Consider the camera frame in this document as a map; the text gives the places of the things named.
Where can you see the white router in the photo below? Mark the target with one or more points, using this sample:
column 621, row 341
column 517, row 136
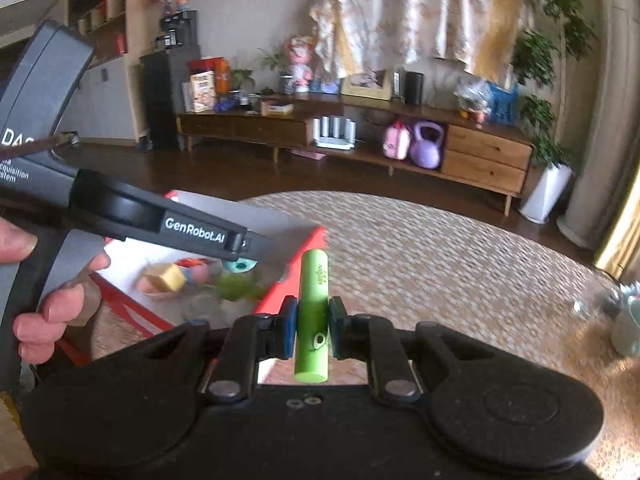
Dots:
column 334, row 135

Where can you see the clear plastic bag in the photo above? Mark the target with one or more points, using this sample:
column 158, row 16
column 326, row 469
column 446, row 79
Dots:
column 472, row 95

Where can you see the yellow carton box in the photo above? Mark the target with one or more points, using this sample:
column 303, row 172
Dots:
column 170, row 277

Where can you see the pink doll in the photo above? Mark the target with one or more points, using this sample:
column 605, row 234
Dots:
column 301, row 65

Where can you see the picture frame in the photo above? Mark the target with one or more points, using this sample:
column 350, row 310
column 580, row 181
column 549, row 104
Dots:
column 366, row 85

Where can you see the small yellow and white box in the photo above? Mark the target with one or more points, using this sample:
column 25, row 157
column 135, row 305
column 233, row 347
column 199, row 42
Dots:
column 276, row 108

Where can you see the pink toy suitcase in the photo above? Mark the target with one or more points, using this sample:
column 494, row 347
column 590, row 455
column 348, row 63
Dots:
column 396, row 142

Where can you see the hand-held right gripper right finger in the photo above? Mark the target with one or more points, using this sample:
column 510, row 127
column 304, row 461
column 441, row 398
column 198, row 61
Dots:
column 337, row 332

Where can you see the red cardboard box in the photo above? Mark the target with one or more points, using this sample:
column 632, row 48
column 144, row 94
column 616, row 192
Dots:
column 287, row 272

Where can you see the purple kettlebell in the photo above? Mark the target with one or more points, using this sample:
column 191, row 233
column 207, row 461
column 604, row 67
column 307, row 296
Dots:
column 426, row 152

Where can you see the white planter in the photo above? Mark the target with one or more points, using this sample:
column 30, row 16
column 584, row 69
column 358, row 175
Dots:
column 545, row 195

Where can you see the clear jar with green lid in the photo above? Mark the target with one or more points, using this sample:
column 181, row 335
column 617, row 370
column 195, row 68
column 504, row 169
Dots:
column 237, row 287

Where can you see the floral cloth cover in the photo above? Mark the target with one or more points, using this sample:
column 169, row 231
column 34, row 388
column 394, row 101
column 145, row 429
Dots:
column 410, row 10

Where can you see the clear drinking glass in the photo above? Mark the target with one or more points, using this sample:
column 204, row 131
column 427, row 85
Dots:
column 590, row 305

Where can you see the pink flat item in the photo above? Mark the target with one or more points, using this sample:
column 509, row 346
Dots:
column 307, row 154

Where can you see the tall green potted tree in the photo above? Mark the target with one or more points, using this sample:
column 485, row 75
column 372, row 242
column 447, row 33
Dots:
column 550, row 60

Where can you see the small potted plant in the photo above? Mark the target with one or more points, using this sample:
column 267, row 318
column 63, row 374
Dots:
column 286, row 82
column 242, row 80

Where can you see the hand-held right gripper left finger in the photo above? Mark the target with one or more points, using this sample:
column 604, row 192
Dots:
column 287, row 332

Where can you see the black coffee machine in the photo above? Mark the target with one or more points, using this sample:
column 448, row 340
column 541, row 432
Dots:
column 179, row 30

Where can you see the printed snack box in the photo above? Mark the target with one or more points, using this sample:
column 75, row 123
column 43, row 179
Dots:
column 202, row 92

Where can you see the wooden media console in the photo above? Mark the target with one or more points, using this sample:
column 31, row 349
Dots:
column 480, row 160

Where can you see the white standing air conditioner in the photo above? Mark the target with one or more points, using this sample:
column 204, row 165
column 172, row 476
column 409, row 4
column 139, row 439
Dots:
column 605, row 110

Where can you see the green tube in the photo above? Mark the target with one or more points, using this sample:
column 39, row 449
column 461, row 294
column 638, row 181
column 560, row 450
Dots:
column 312, row 310

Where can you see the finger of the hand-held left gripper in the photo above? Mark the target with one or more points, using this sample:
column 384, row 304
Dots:
column 252, row 250

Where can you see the black speaker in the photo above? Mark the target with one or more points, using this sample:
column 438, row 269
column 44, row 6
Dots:
column 414, row 89

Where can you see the green mug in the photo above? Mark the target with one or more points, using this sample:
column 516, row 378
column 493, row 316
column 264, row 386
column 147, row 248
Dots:
column 627, row 327

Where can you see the orange box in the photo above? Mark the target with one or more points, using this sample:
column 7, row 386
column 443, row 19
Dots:
column 221, row 72

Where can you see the black cabinet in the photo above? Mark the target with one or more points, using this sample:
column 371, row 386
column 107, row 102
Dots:
column 160, row 105

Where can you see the yellow curtain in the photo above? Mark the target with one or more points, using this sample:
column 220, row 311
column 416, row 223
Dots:
column 622, row 230

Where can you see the wooden wall cabinet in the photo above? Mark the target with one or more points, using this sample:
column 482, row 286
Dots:
column 105, row 35

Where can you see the person's left hand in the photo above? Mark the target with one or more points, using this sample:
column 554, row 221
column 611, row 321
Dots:
column 55, row 310

